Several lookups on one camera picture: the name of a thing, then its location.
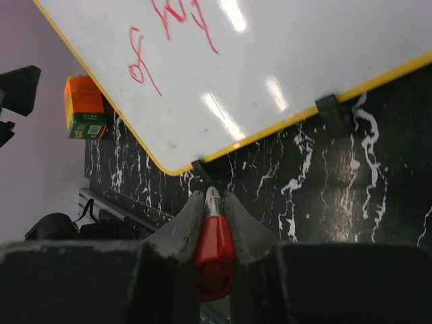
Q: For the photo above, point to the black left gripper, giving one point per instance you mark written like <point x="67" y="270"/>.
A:
<point x="18" y="89"/>

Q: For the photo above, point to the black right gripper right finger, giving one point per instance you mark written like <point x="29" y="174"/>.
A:
<point x="276" y="281"/>

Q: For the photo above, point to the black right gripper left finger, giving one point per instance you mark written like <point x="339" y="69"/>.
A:
<point x="105" y="281"/>

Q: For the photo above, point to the red capped whiteboard marker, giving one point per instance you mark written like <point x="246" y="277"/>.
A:
<point x="213" y="275"/>

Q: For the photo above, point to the yellow framed whiteboard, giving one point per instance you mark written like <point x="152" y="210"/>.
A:
<point x="199" y="79"/>

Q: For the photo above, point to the orange juice carton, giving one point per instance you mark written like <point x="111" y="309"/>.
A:
<point x="84" y="109"/>

